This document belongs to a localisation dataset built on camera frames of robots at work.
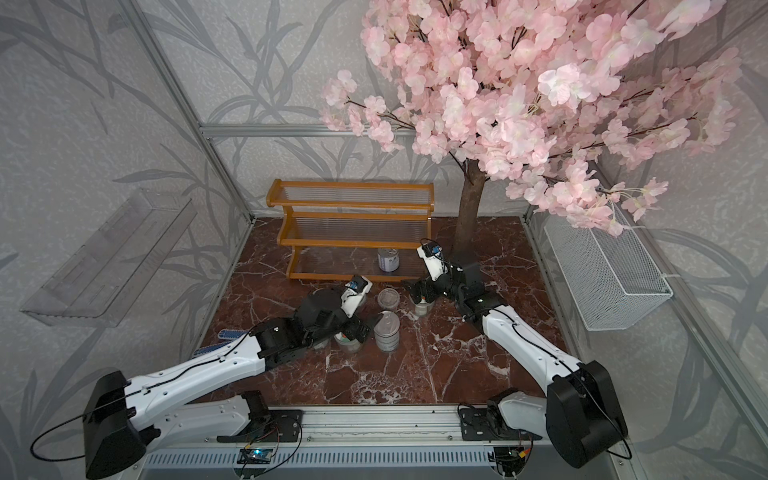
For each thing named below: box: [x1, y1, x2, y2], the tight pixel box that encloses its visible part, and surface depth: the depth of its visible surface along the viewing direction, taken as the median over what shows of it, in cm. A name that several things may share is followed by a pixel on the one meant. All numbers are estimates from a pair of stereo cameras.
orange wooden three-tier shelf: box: [266, 178, 435, 282], surface depth 111 cm
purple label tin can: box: [377, 248, 400, 273], surface depth 100 cm
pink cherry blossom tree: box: [322, 0, 741, 258], surface depth 48 cm
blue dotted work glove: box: [192, 329, 249, 357], surface depth 91 cm
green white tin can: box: [374, 310, 401, 352], surface depth 80 cm
